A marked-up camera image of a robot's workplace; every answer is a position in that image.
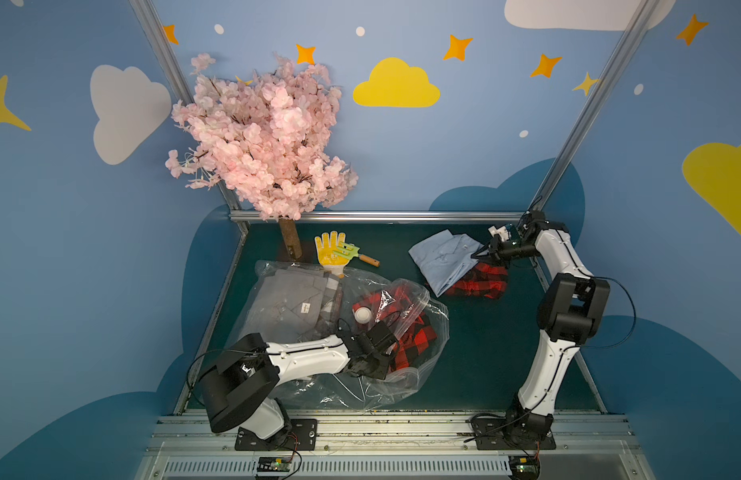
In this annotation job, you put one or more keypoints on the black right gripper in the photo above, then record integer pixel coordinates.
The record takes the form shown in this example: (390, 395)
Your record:
(502, 249)

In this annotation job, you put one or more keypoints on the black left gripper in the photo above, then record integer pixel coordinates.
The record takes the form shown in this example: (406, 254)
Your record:
(382, 342)

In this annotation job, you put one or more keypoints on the red black plaid shirt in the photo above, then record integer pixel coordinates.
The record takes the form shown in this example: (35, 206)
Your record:
(483, 280)

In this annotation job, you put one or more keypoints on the light blue shirt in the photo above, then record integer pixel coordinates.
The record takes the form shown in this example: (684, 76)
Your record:
(445, 258)

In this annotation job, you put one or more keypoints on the clear plastic vacuum bag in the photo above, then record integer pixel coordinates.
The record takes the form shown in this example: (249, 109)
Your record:
(344, 390)

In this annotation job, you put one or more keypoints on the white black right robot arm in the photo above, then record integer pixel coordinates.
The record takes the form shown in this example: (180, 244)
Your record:
(569, 315)

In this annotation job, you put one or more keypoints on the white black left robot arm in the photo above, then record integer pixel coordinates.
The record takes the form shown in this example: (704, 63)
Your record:
(236, 387)

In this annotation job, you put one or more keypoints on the white vacuum bag valve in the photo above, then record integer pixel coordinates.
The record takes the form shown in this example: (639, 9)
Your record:
(363, 315)

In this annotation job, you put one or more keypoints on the grey shirt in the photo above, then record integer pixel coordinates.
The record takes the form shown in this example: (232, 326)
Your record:
(292, 305)

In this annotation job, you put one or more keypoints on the yellow hand-shaped clapper toy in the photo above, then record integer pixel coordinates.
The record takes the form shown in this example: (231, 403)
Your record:
(334, 251)

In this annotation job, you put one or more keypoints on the left green circuit board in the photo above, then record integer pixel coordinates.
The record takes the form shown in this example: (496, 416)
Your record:
(277, 467)

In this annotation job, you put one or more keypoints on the green circuit board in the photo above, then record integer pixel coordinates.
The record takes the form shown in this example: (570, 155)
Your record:
(524, 468)
(277, 467)

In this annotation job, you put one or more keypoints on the right green circuit board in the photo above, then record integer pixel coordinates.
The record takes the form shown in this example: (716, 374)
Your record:
(524, 468)

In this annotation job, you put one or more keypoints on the pink blossom artificial tree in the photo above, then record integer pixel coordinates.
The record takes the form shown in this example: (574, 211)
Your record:
(265, 141)

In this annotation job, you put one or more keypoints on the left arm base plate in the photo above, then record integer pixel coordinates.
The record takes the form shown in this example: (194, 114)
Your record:
(297, 435)

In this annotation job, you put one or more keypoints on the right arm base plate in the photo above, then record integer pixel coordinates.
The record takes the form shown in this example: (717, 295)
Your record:
(532, 432)

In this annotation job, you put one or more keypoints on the aluminium table frame rail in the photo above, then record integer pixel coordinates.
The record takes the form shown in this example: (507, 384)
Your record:
(410, 217)

